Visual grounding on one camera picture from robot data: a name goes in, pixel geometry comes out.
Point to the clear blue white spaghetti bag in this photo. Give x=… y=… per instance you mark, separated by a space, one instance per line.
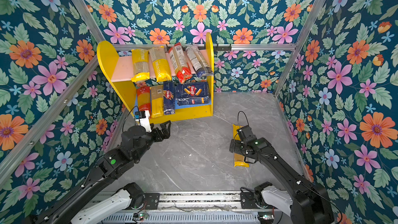
x=198 y=61

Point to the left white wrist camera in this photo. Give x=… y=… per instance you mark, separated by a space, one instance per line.
x=142 y=118

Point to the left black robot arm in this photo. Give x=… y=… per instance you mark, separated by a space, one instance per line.
x=135 y=142

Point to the blue Barilla rigatoni bag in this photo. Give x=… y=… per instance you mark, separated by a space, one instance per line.
x=192 y=94

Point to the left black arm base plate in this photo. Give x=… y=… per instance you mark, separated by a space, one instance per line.
x=149 y=201

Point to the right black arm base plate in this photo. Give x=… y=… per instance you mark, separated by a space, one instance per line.
x=248 y=200

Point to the blue Barilla spaghetti box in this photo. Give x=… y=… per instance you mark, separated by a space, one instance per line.
x=169 y=98

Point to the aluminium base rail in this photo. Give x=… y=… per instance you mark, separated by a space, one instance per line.
x=216 y=201

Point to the yellow pastatime bag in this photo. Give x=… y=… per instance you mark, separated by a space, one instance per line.
x=140 y=59
x=238 y=159
x=160 y=64

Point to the black bracket on back rail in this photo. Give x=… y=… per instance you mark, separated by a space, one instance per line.
x=216 y=47

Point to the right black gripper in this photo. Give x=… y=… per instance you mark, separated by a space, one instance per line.
x=236 y=150

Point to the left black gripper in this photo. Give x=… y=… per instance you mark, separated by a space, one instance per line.
x=160 y=136

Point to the yellow spaghetti bag with barcode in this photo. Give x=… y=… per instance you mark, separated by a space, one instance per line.
x=157 y=105

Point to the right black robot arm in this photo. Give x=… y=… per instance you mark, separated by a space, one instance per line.
x=300 y=199

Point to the white vented cable duct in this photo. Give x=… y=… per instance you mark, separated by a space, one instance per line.
x=183 y=218

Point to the red ended spaghetti bag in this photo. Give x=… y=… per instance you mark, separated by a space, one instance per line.
x=179 y=62

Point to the yellow shelf unit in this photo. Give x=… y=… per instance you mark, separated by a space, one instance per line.
x=119 y=71

